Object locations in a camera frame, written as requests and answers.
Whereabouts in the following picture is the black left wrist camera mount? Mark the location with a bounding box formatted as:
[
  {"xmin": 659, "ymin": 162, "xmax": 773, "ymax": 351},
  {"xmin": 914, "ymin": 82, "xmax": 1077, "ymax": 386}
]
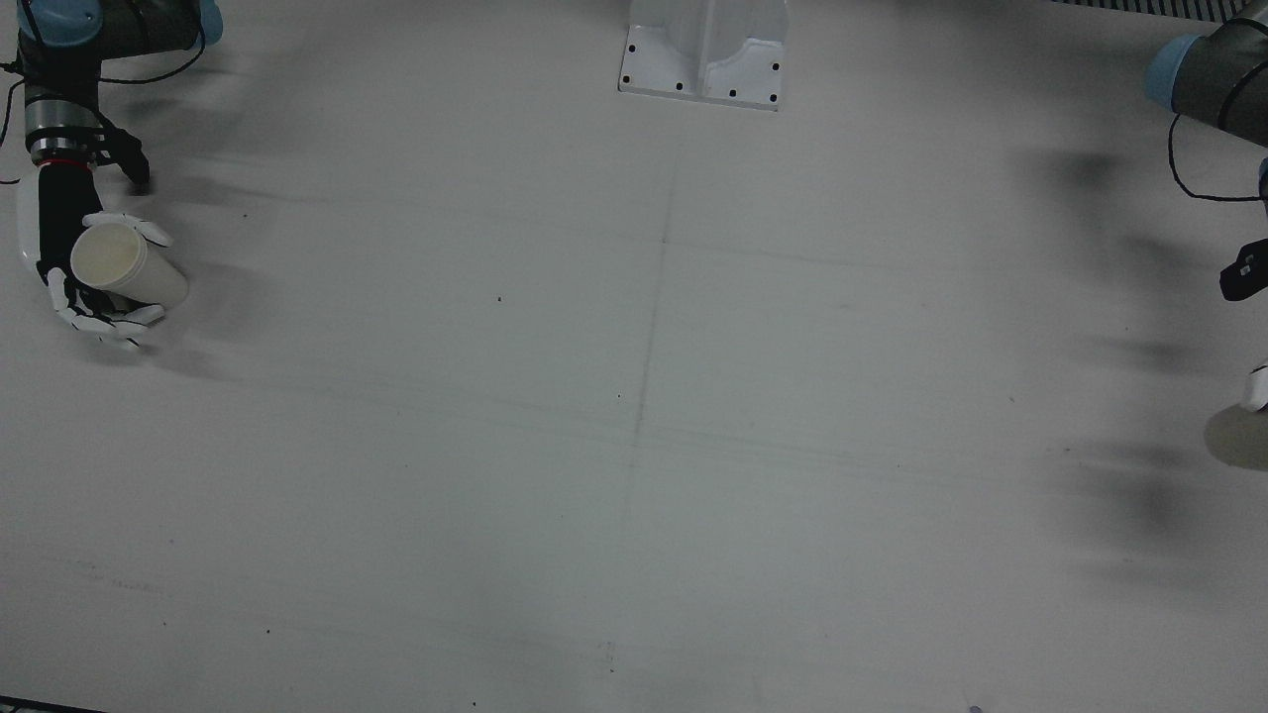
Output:
[{"xmin": 1219, "ymin": 238, "xmax": 1268, "ymax": 302}]

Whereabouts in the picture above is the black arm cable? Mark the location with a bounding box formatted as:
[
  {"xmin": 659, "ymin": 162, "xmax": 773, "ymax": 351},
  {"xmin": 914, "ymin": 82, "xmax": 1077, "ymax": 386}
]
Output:
[
  {"xmin": 1167, "ymin": 111, "xmax": 1268, "ymax": 204},
  {"xmin": 0, "ymin": 25, "xmax": 207, "ymax": 187}
]

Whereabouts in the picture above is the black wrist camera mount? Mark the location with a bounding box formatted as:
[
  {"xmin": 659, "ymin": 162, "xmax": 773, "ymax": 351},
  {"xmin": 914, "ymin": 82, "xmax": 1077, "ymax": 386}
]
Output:
[
  {"xmin": 94, "ymin": 124, "xmax": 152, "ymax": 195},
  {"xmin": 1219, "ymin": 238, "xmax": 1268, "ymax": 302}
]

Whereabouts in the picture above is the beige paper cup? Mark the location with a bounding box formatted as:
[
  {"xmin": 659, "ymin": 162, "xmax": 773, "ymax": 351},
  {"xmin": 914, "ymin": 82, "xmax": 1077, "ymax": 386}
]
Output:
[{"xmin": 1204, "ymin": 406, "xmax": 1268, "ymax": 471}]

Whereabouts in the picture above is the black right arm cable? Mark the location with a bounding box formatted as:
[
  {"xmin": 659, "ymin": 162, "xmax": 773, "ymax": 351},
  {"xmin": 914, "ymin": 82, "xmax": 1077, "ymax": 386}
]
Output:
[{"xmin": 0, "ymin": 25, "xmax": 207, "ymax": 187}]

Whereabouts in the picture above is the white paper cup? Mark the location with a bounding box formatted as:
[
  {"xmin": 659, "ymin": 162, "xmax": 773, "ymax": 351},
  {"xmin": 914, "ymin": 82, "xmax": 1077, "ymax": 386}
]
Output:
[{"xmin": 70, "ymin": 222, "xmax": 189, "ymax": 308}]

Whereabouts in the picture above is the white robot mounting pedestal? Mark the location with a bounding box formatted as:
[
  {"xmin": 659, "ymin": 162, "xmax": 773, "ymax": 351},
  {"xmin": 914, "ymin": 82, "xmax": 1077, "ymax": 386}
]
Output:
[{"xmin": 618, "ymin": 0, "xmax": 791, "ymax": 111}]

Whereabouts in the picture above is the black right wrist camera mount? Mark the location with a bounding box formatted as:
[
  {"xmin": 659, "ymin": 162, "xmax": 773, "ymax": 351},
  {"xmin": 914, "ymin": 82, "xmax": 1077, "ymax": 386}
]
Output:
[{"xmin": 94, "ymin": 124, "xmax": 152, "ymax": 195}]

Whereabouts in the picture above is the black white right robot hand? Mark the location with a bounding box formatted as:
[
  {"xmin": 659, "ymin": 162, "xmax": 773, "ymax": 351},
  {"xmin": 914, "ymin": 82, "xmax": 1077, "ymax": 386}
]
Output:
[{"xmin": 17, "ymin": 163, "xmax": 174, "ymax": 353}]

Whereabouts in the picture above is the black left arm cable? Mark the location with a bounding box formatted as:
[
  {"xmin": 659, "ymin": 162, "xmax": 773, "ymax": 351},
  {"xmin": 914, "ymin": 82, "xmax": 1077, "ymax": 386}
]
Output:
[{"xmin": 1167, "ymin": 111, "xmax": 1268, "ymax": 204}]

